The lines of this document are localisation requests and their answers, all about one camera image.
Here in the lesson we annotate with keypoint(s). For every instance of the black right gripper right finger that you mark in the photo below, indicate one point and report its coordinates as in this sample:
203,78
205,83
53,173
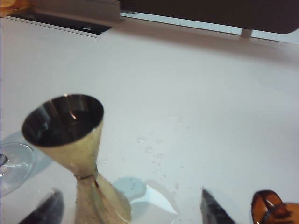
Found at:
212,210

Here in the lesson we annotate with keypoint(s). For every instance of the gold double jigger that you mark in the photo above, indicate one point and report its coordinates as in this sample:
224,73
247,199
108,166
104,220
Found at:
70,151

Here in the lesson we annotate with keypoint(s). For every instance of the small amber measuring cup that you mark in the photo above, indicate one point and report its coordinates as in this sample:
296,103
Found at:
264,205

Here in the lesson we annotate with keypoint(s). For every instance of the small orange object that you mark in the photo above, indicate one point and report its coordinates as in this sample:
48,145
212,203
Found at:
11,5

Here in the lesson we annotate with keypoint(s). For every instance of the wide brown desk partition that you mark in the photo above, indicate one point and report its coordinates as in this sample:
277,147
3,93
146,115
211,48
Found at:
210,14

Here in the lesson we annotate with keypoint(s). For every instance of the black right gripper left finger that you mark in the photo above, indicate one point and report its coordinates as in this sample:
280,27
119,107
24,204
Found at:
49,210

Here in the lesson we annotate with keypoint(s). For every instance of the clear wine glass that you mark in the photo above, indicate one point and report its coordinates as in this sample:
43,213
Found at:
16,163

